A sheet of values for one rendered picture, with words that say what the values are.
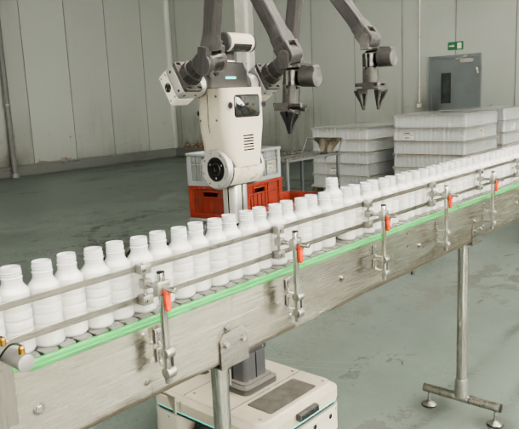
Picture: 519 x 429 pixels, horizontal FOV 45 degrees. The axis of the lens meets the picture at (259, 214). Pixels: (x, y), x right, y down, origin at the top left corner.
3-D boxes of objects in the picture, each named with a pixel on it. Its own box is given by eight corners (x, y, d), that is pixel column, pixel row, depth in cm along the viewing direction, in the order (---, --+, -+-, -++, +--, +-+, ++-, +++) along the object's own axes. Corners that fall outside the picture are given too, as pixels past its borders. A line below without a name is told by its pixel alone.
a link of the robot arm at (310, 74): (293, 47, 204) (277, 50, 197) (323, 46, 197) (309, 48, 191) (295, 84, 208) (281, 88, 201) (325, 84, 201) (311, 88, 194)
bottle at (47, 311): (31, 341, 123) (21, 260, 120) (61, 334, 126) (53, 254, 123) (37, 351, 118) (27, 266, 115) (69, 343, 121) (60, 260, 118)
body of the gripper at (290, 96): (301, 109, 199) (302, 85, 198) (272, 108, 203) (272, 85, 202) (309, 109, 205) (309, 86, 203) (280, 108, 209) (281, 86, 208)
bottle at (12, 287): (34, 355, 116) (25, 269, 113) (0, 359, 114) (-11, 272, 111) (38, 343, 121) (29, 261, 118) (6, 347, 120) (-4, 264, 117)
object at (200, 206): (235, 221, 411) (233, 187, 407) (188, 217, 434) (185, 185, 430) (284, 206, 461) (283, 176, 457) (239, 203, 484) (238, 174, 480)
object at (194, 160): (233, 188, 407) (231, 154, 403) (185, 185, 429) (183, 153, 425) (282, 176, 456) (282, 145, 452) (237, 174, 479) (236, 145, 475)
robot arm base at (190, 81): (202, 92, 231) (189, 64, 233) (214, 79, 225) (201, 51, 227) (184, 92, 224) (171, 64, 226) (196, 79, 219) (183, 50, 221)
